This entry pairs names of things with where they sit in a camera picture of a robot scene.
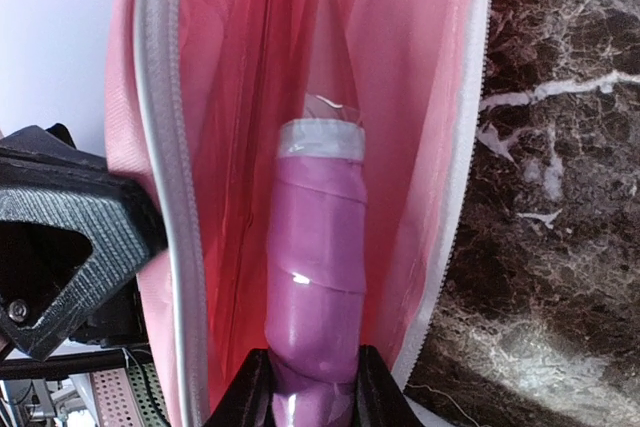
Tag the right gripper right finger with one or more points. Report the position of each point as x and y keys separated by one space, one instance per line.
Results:
x=379 y=401

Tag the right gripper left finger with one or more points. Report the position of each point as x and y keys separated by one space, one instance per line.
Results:
x=247 y=401

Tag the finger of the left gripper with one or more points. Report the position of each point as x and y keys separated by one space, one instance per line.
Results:
x=73 y=234

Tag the red racket with visible handle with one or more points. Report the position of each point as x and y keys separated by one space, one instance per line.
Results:
x=316 y=274

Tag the pink racket cover bag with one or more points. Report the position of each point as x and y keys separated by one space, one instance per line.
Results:
x=194 y=99

